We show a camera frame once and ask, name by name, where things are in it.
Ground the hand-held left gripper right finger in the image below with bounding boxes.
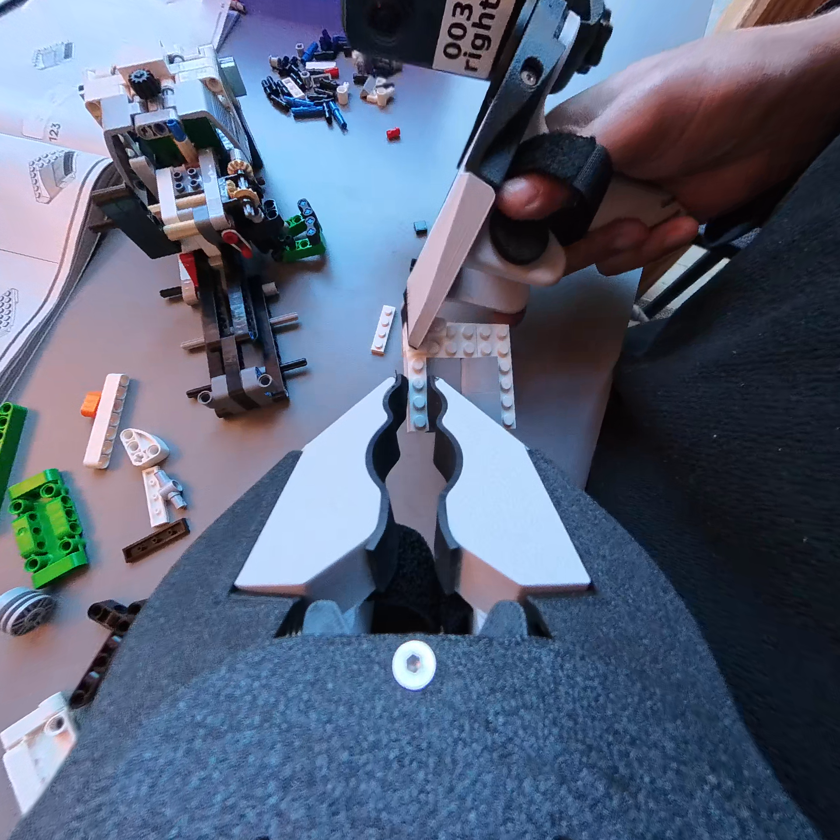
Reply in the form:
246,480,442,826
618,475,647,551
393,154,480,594
430,377,593,623

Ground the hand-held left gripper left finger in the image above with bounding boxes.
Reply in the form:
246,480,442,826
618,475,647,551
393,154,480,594
233,375,404,632

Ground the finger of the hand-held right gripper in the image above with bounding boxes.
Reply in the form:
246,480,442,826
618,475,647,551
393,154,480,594
402,171,527,350

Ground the white u-shaped lego plate assembly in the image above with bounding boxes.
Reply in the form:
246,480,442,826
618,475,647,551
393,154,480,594
402,319,518,435

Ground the white lego plate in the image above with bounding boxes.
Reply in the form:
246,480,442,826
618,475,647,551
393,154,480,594
370,304,399,357

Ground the white and grey lego connector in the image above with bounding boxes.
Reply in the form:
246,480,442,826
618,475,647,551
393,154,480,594
142,465,189,528

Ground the brown Lego plate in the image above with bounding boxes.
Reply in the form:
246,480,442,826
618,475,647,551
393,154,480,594
122,518,193,564

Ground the white rounded lego piece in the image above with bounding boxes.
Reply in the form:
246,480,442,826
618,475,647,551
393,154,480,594
120,427,172,468

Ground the pile of small lego pins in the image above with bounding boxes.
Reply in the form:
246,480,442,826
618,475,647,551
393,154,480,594
260,29,400,130

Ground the white lego beam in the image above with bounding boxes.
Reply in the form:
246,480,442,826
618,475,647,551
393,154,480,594
82,373,131,471

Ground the partly built lego vehicle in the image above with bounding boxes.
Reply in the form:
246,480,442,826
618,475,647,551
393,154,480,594
80,41,329,422

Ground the black lego beam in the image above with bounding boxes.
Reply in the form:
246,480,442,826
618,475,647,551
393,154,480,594
67,598,147,711

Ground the green lego block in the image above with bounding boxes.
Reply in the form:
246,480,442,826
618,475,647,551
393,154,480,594
5,468,91,589

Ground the grey lego wheel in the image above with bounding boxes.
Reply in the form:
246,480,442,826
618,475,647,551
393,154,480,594
0,587,58,636

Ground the green lego beam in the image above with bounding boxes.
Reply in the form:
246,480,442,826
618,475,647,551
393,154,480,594
0,401,28,488

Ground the white lego panel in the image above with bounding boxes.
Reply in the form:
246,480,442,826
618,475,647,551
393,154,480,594
0,691,81,816

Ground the lego instruction booklet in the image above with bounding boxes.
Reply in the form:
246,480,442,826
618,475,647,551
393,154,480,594
0,0,245,398

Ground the person's right hand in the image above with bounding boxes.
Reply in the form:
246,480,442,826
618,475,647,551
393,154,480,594
495,12,840,280

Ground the person's black clothing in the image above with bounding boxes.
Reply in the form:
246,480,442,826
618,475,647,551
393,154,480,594
583,147,840,840

